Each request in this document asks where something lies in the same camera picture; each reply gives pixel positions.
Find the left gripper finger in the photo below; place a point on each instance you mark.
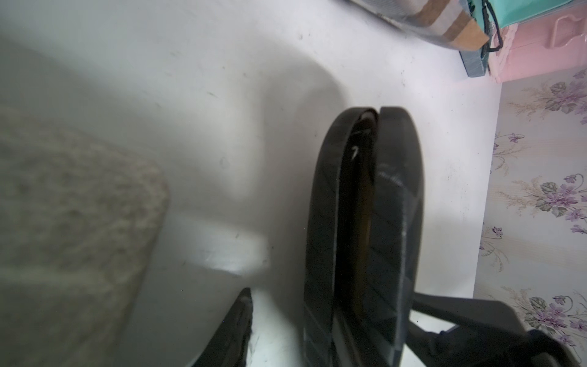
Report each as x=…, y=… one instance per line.
x=229, y=345

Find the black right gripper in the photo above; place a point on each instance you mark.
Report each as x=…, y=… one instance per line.
x=485, y=333

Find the beige case black glasses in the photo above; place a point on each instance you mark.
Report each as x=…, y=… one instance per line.
x=363, y=239

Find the grey case red sunglasses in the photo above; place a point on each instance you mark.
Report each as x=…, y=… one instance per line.
x=79, y=220

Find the plaid case purple glasses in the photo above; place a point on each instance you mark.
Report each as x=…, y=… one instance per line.
x=441, y=22

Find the teal case black glasses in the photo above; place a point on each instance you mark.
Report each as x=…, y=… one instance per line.
x=508, y=13

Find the black green-lens glasses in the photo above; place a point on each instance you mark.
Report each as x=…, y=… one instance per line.
x=492, y=30

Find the pink pen cup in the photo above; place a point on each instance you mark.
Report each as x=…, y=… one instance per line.
x=550, y=43

